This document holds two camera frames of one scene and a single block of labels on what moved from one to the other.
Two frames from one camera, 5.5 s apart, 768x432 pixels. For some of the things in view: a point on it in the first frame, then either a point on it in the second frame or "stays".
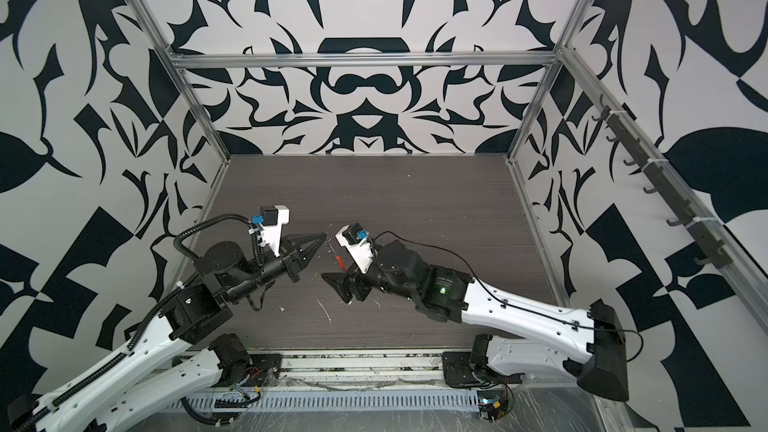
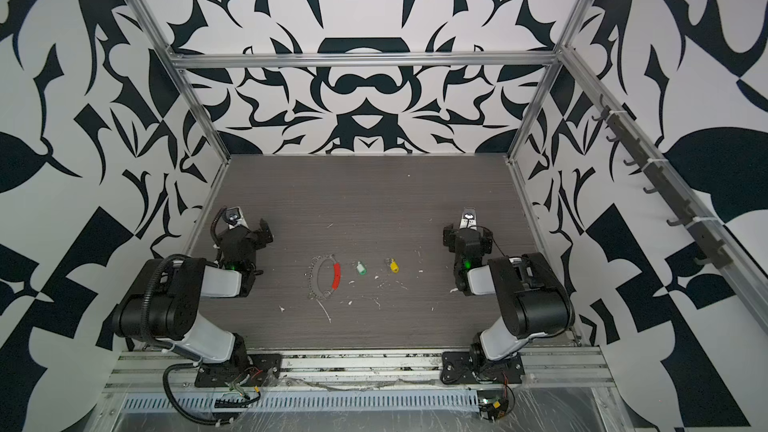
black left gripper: [291, 256] to [256, 237]
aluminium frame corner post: [138, 4] stays
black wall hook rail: [711, 245] stays
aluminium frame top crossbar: [362, 58] stays
